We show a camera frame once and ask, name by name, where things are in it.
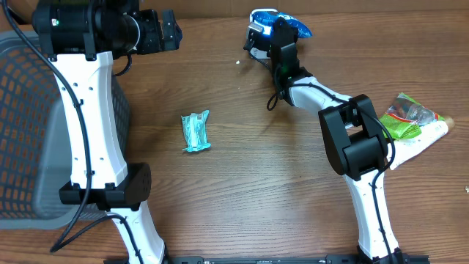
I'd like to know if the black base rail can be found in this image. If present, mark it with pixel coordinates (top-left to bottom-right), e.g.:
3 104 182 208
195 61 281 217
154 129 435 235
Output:
103 254 430 264

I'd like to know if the green gummy candy bag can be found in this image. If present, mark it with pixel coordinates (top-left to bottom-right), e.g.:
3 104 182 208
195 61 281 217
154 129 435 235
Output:
380 92 445 139

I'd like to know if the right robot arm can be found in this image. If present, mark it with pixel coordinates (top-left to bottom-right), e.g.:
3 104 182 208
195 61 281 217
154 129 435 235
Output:
269 18 404 263

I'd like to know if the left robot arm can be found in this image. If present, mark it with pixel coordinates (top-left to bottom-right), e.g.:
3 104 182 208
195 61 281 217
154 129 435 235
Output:
32 1 182 263

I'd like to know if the white barcode scanner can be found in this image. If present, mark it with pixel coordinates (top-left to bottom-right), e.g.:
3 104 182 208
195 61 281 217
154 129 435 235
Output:
245 30 270 59

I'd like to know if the white tube with gold cap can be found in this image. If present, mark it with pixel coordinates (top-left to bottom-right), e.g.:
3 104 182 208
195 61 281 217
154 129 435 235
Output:
387 117 455 170

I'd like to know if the blue snack packet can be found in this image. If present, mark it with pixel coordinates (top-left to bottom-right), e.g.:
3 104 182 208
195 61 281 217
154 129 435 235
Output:
250 9 313 38

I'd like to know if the mint green white packet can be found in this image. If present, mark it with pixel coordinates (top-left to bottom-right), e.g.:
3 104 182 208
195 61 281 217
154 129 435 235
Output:
181 110 211 153

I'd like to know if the grey plastic mesh basket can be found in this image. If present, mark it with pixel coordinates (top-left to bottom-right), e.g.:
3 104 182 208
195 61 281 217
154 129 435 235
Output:
1 32 130 230

